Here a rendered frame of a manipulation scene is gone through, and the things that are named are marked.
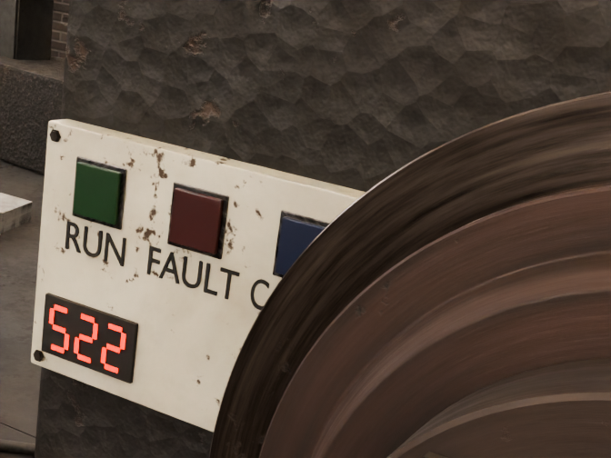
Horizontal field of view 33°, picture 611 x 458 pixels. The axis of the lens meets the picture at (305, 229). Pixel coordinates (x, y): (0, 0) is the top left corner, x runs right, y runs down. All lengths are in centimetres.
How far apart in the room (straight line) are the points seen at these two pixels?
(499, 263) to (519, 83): 19
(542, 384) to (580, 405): 2
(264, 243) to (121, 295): 12
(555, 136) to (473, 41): 18
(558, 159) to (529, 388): 10
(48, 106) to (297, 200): 523
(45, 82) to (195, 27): 518
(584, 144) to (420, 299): 9
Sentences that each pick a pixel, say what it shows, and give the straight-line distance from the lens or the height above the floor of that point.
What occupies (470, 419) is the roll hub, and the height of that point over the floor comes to 123.
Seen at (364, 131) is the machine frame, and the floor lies 128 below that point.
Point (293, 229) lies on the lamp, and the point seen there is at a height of 121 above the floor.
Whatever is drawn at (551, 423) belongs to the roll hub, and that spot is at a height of 123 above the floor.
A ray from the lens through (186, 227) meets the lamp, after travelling 67.
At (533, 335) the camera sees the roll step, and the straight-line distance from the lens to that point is 41.
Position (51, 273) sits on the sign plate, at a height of 113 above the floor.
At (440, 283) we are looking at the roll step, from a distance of 44.
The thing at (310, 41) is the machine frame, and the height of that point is 132.
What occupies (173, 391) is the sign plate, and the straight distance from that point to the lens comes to 71.
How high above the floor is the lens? 137
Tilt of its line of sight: 15 degrees down
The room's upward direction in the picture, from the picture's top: 8 degrees clockwise
